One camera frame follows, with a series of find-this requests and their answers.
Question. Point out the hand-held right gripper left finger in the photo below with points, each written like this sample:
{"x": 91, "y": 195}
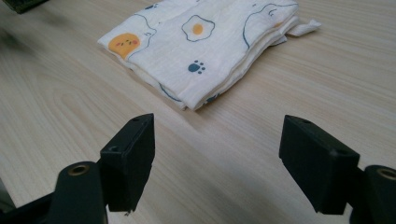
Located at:
{"x": 129, "y": 165}

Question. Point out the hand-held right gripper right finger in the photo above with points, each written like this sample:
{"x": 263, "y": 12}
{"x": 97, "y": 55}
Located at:
{"x": 317, "y": 168}

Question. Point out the white printed cloth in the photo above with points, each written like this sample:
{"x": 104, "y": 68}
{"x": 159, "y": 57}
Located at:
{"x": 199, "y": 46}

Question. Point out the dark object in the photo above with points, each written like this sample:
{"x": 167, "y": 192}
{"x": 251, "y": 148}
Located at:
{"x": 25, "y": 4}

